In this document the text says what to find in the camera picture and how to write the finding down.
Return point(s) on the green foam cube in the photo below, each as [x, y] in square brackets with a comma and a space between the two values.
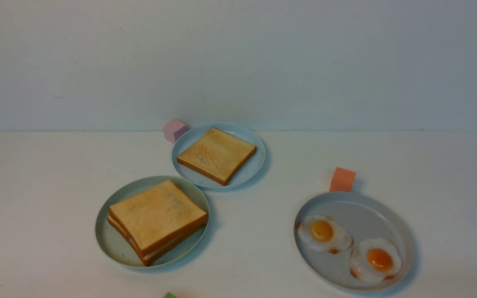
[169, 295]

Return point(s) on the light blue bread plate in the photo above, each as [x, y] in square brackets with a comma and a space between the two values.
[244, 175]

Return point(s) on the fried egg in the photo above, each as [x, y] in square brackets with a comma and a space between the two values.
[322, 233]
[374, 261]

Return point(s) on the right fried egg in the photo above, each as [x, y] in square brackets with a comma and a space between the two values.
[374, 261]

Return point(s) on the light green round plate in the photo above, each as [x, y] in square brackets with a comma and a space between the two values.
[118, 250]

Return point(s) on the orange foam cube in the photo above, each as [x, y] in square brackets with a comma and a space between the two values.
[342, 180]

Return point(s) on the grey egg plate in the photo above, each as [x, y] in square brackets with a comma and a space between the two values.
[363, 218]

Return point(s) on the pink foam cube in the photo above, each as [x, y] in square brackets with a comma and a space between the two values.
[174, 129]

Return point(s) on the left fried egg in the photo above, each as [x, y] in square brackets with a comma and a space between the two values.
[322, 233]

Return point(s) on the toast bread slice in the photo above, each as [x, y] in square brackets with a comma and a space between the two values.
[148, 259]
[157, 215]
[217, 155]

